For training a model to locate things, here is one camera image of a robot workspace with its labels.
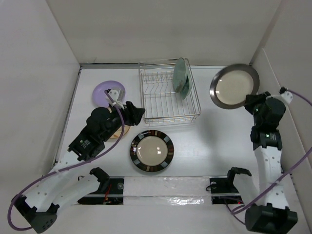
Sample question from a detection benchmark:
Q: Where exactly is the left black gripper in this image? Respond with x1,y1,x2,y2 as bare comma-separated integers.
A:
101,100,144,142

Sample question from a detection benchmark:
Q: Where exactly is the tan plate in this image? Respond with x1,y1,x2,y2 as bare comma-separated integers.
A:
108,107,130,140

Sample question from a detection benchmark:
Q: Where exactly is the black rimmed patterned plate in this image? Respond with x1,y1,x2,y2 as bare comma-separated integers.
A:
130,130,175,173

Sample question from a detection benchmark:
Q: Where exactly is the teal rectangular plate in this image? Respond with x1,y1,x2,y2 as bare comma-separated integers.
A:
180,76,192,100

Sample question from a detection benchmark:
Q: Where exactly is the teal round flower plate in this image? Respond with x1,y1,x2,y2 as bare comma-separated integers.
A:
173,58,187,93

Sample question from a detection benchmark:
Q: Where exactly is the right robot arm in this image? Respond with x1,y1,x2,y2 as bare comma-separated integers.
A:
225,91,298,234

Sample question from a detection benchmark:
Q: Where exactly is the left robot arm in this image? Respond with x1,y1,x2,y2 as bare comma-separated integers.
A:
7,101,145,234

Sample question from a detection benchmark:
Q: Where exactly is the purple plate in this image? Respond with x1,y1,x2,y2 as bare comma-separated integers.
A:
92,80,126,108

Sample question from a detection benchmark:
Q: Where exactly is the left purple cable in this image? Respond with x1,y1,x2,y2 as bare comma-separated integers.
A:
7,89,125,232

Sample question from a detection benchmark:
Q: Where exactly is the purple cable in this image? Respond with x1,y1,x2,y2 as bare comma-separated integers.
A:
225,89,312,225
7,89,125,232

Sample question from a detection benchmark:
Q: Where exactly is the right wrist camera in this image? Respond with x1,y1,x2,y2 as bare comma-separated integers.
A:
279,87,293,105

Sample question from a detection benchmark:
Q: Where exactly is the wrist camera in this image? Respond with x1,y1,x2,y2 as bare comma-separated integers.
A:
104,87,125,103
279,87,293,105

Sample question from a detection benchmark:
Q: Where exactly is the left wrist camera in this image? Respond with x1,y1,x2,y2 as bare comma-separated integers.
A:
104,87,125,103

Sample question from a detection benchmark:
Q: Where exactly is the wire dish rack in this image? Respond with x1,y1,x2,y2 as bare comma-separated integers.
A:
138,58,201,125

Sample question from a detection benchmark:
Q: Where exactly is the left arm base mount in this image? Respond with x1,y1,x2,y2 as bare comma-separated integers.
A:
78,177,124,205

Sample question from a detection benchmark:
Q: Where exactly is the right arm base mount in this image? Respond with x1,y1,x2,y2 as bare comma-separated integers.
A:
206,176,243,205

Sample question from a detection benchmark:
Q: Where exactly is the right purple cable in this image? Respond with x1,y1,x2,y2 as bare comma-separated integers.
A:
225,89,312,225

